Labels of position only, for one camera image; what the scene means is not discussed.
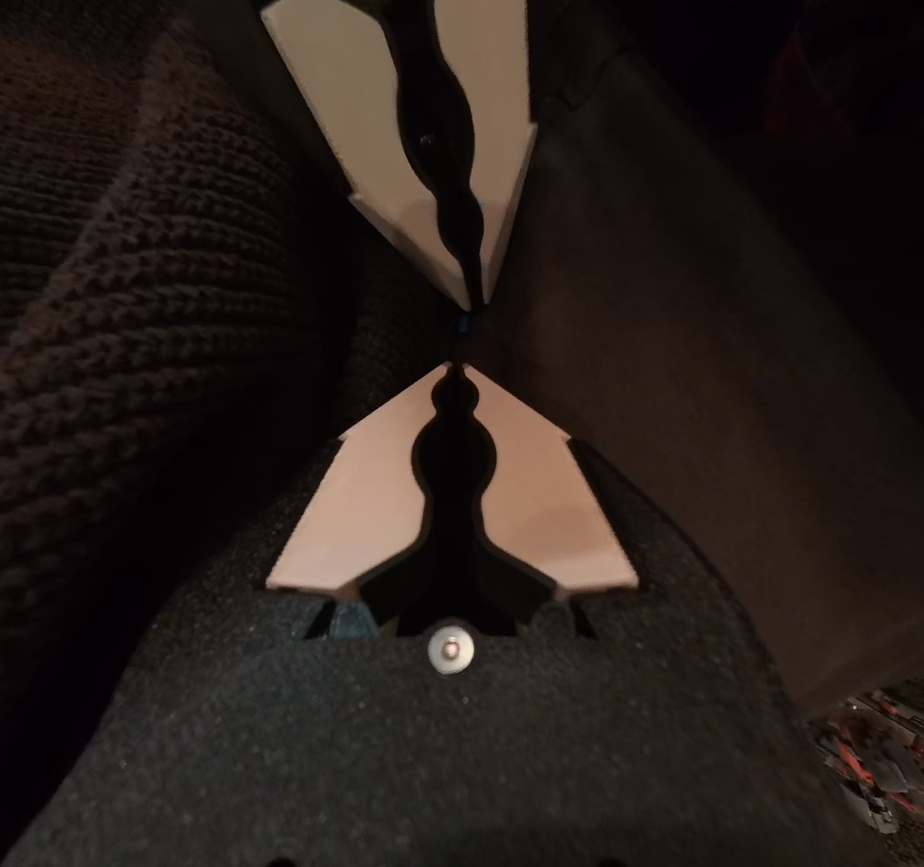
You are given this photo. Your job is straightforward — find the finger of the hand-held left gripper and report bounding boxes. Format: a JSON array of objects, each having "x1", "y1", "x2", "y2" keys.
[
  {"x1": 433, "y1": 0, "x2": 540, "y2": 307},
  {"x1": 260, "y1": 0, "x2": 477, "y2": 312}
]

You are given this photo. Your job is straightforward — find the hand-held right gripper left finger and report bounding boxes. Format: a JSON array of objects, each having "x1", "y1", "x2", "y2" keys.
[{"x1": 264, "y1": 362, "x2": 454, "y2": 599}]

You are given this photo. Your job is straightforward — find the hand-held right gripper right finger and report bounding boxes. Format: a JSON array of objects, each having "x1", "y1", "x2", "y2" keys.
[{"x1": 462, "y1": 364, "x2": 641, "y2": 599}]

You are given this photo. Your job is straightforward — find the person's dark clothing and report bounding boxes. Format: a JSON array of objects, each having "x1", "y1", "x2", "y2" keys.
[{"x1": 0, "y1": 0, "x2": 362, "y2": 774}]

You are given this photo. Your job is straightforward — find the pile of black red pieces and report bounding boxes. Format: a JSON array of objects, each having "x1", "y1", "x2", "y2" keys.
[{"x1": 807, "y1": 687, "x2": 924, "y2": 839}]

